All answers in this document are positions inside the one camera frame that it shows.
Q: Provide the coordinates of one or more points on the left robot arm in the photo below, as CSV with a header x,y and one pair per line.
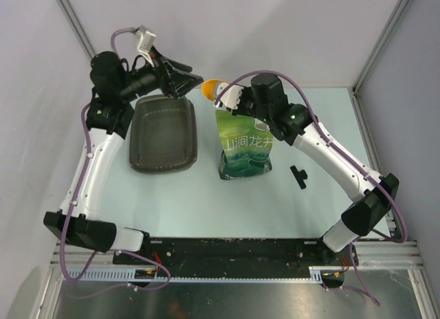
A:
x,y
106,121

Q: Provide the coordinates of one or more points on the yellow plastic scoop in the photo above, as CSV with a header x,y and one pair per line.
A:
x,y
209,88

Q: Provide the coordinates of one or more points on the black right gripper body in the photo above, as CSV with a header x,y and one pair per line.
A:
x,y
247,106

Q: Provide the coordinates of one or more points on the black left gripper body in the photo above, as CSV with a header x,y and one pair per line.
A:
x,y
148,78

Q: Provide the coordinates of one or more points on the grey slotted cable duct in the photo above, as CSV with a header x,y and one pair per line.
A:
x,y
148,275

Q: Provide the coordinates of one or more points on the dark grey litter box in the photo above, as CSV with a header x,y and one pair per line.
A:
x,y
163,136

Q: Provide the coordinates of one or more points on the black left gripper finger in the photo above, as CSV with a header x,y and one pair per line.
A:
x,y
181,83
174,66

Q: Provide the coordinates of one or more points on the aluminium frame rail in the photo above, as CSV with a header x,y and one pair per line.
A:
x,y
372,254

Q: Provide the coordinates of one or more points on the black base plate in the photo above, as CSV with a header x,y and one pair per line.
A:
x,y
243,267

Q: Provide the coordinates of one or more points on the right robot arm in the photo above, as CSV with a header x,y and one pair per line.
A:
x,y
372,194

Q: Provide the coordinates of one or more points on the black bag clip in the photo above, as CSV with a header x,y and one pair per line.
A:
x,y
300,176

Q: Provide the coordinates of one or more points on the green litter bag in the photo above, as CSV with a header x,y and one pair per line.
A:
x,y
246,146

